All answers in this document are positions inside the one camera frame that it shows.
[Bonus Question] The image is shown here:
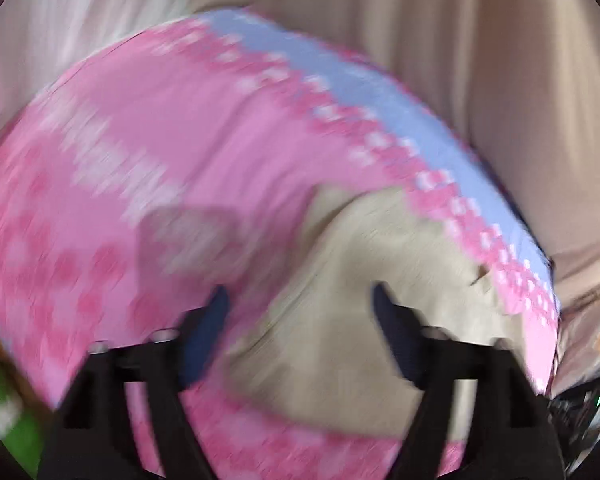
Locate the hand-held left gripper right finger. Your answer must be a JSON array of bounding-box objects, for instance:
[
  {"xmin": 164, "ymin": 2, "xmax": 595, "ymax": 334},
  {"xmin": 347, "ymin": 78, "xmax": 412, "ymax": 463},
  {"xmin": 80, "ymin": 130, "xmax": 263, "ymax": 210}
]
[{"xmin": 371, "ymin": 280, "xmax": 567, "ymax": 480}]

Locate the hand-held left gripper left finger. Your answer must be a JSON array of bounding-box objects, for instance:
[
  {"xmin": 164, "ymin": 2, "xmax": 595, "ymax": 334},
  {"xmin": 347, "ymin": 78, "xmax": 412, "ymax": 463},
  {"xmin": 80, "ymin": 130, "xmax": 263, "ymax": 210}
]
[{"xmin": 37, "ymin": 285, "xmax": 231, "ymax": 480}]

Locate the beige sweater with black hearts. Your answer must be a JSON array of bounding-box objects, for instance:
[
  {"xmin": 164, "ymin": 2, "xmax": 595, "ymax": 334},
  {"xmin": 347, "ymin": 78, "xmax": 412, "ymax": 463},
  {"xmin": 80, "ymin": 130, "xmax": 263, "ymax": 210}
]
[{"xmin": 224, "ymin": 185, "xmax": 527, "ymax": 442}]

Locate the pink floral bed sheet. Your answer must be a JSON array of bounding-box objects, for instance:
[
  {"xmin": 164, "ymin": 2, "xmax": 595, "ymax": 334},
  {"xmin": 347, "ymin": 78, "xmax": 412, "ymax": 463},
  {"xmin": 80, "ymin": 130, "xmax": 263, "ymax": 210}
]
[{"xmin": 0, "ymin": 7, "xmax": 562, "ymax": 480}]

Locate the light printed cloth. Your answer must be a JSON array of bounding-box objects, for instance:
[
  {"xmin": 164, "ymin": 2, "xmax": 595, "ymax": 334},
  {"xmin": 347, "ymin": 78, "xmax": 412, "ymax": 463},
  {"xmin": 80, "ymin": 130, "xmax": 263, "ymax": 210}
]
[{"xmin": 549, "ymin": 296, "xmax": 600, "ymax": 397}]

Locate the green object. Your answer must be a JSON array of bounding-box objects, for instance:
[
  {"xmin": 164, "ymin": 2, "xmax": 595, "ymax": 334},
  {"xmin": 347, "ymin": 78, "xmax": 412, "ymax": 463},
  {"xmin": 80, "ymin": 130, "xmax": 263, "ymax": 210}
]
[{"xmin": 0, "ymin": 349, "xmax": 45, "ymax": 467}]

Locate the beige curtain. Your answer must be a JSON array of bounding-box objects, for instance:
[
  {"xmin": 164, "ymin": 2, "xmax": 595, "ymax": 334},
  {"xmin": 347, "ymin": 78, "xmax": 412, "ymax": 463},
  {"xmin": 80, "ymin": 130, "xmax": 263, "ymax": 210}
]
[{"xmin": 190, "ymin": 0, "xmax": 600, "ymax": 307}]

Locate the white satin curtain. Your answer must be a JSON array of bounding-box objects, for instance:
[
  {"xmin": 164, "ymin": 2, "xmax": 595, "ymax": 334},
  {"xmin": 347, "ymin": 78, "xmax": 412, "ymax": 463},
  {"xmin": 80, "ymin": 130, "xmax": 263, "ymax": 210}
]
[{"xmin": 0, "ymin": 0, "xmax": 207, "ymax": 137}]

